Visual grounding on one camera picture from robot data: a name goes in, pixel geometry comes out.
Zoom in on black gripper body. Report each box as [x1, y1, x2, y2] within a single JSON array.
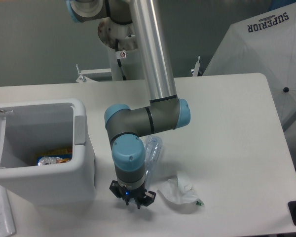
[[116, 182, 147, 200]]

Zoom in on white plastic trash can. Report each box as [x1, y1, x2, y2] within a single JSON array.
[[0, 99, 96, 205]]

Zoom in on black cable on pedestal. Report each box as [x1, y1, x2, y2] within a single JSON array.
[[114, 38, 127, 80]]

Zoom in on white metal base bracket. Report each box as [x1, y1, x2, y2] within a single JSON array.
[[75, 56, 204, 83]]

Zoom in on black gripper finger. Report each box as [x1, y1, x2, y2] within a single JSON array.
[[134, 191, 156, 209], [109, 180, 130, 205]]

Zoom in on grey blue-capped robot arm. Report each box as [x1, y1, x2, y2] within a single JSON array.
[[66, 0, 190, 207]]

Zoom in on yellow snack wrapper in bin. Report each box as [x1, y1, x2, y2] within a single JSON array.
[[36, 148, 73, 166]]

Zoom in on white plastic wrapper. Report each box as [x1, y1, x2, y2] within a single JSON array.
[[158, 171, 204, 206]]

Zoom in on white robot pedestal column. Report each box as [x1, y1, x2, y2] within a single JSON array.
[[98, 17, 145, 81]]

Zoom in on white Superior umbrella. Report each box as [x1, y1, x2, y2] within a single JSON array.
[[204, 2, 296, 121]]

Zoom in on white paper notepad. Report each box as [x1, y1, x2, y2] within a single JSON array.
[[0, 185, 16, 237]]

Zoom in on crushed clear plastic bottle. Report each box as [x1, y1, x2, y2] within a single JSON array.
[[144, 135, 163, 189]]

